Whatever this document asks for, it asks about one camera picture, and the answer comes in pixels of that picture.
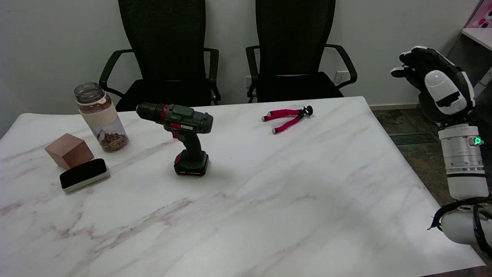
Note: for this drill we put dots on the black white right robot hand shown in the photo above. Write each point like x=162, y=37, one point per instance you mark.
x=438, y=88

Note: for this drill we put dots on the green power screwdriver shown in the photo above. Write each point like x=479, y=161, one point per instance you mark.
x=184, y=123

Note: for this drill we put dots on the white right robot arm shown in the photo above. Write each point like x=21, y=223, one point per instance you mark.
x=463, y=161

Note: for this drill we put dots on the floor vent grille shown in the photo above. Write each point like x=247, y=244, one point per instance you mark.
x=413, y=138

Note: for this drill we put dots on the white desk with cartoon panel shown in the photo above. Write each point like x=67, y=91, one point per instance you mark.
x=478, y=36

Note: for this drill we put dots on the black mesh office chair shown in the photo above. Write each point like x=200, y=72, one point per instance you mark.
x=165, y=57
x=296, y=54

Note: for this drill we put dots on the pink flexible mini tripod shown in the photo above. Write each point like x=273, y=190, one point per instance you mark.
x=286, y=117

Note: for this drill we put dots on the glass jar with beige sleeve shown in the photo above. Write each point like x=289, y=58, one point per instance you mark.
x=100, y=117

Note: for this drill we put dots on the black white board eraser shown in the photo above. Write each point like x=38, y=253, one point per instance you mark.
x=84, y=175

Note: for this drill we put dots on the brown wooden cube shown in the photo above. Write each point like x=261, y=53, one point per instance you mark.
x=69, y=151

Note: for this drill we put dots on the white wall socket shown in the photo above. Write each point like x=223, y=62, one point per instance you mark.
x=248, y=81
x=341, y=76

